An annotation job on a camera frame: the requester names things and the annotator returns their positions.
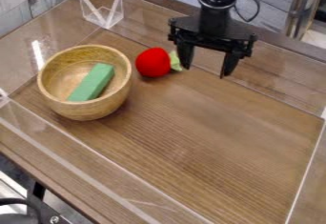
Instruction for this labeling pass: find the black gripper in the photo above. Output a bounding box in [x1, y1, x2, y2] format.
[168, 5, 258, 77]

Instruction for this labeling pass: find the black cable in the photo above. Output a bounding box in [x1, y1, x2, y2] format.
[0, 196, 36, 224]

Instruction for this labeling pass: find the green rectangular block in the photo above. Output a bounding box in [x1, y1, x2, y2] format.
[68, 63, 115, 102]

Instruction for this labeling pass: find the black table clamp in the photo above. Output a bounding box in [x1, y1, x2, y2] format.
[27, 181, 71, 224]

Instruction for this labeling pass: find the clear acrylic corner bracket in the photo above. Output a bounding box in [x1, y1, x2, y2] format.
[79, 0, 123, 30]

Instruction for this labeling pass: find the red plush strawberry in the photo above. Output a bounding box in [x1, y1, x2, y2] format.
[135, 47, 182, 77]

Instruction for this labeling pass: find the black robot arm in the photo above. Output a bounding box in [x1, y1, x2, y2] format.
[168, 0, 259, 77]

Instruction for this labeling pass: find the wooden brown bowl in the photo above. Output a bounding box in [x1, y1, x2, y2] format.
[37, 44, 132, 121]

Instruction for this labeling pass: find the metal table leg background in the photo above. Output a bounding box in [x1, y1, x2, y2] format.
[285, 0, 321, 40]

